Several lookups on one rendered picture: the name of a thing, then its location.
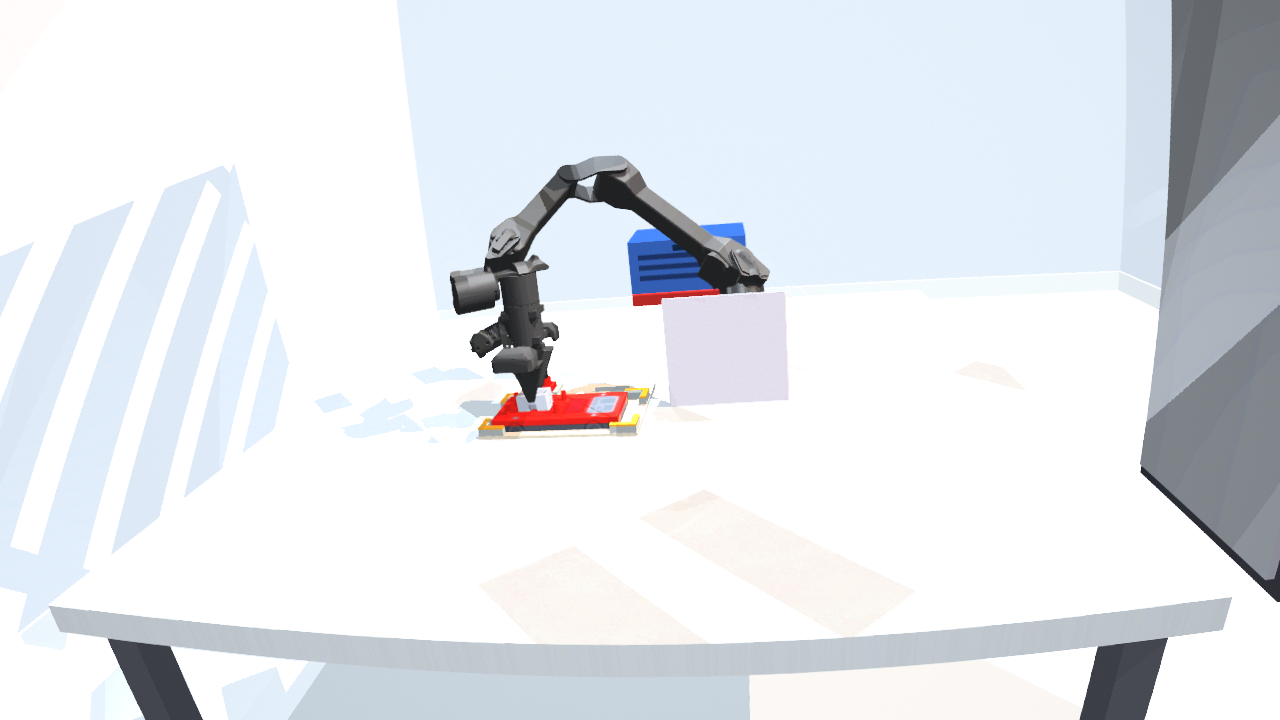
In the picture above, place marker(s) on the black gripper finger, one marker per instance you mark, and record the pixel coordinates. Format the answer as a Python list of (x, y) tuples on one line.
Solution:
[(529, 382), (545, 355)]

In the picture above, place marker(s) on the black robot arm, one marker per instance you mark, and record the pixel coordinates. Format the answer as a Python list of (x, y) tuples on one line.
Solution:
[(725, 263)]

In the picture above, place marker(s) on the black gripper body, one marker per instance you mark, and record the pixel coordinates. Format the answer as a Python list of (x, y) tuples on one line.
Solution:
[(526, 332)]

